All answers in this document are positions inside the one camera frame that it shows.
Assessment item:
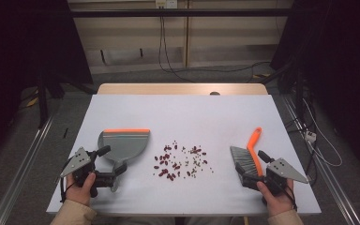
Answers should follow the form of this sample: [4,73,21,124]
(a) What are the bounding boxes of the hand-held gripper black cable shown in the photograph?
[275,177,298,212]
[59,156,77,204]

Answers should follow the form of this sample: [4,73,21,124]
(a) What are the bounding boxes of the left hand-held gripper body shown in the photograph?
[59,146,116,199]

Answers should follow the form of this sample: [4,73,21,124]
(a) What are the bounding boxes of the white table mat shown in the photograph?
[46,94,323,217]

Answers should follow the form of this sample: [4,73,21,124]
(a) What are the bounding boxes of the right hand-held gripper black cable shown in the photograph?
[275,177,298,212]

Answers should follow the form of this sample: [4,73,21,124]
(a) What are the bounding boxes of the white wall socket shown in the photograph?
[155,0,179,9]

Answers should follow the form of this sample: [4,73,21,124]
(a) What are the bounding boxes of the person's left hand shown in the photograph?
[65,172,98,207]

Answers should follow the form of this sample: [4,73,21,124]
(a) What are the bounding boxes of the bundle of black floor cables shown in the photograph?
[285,115,319,186]

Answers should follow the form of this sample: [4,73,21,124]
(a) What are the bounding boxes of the orange brush with grey bristles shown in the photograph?
[230,127,264,188]

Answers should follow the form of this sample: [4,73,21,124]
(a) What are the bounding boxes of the black metal stand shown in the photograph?
[262,60,306,121]
[37,69,66,129]

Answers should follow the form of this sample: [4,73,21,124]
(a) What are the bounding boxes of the dark curtain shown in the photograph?
[0,0,94,167]
[270,0,360,179]

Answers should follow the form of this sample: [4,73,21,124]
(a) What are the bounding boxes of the black horizontal bar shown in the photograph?
[69,8,294,18]

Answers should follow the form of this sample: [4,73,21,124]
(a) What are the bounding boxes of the aluminium floor rail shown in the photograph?
[0,115,55,225]
[280,95,360,225]

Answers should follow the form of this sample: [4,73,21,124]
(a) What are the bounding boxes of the light wooden table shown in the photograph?
[97,82,269,97]

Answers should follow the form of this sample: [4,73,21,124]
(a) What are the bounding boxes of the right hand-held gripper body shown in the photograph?
[242,157,309,196]

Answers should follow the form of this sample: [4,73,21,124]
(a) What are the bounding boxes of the white floor cable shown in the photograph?
[301,97,344,168]

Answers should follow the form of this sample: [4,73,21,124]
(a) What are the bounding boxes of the black hanging cable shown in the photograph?
[161,15,198,83]
[157,15,271,74]

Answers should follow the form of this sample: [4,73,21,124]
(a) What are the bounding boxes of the left hand-held gripper black cable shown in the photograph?
[59,156,77,204]

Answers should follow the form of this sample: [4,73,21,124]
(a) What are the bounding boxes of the person's right hand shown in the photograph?
[256,178,296,218]

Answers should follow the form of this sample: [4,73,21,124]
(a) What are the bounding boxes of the grey dustpan with orange lip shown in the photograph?
[97,127,151,193]

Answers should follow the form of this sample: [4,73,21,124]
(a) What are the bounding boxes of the red and green beans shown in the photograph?
[153,140,215,182]

